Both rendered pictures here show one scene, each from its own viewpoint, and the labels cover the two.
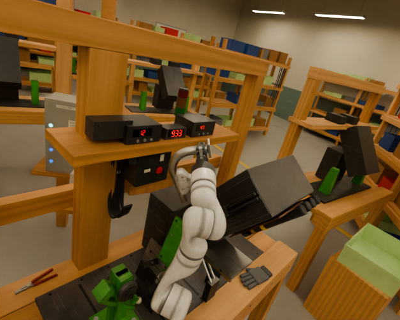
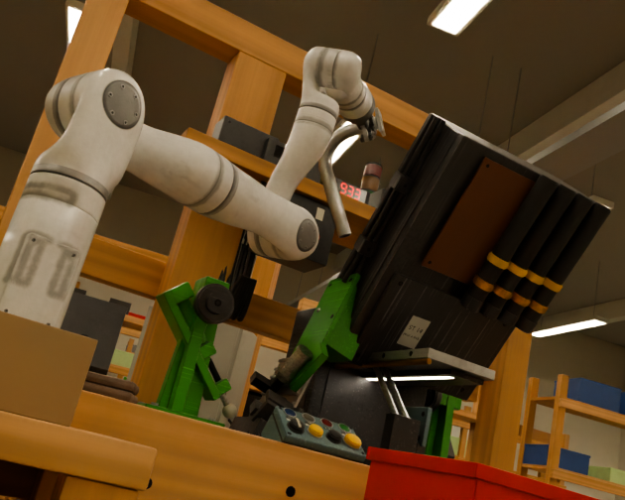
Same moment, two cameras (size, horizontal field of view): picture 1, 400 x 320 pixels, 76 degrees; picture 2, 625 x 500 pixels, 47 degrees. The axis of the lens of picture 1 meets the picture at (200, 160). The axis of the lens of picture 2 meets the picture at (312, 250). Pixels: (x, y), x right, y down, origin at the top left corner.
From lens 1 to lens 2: 1.32 m
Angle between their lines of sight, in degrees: 49
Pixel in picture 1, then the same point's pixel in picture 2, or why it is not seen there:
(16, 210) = not seen: hidden behind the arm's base
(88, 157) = (206, 139)
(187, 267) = (305, 121)
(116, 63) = (269, 77)
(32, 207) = (101, 257)
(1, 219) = not seen: hidden behind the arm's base
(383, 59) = not seen: outside the picture
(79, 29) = (232, 30)
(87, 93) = (224, 98)
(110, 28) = (267, 39)
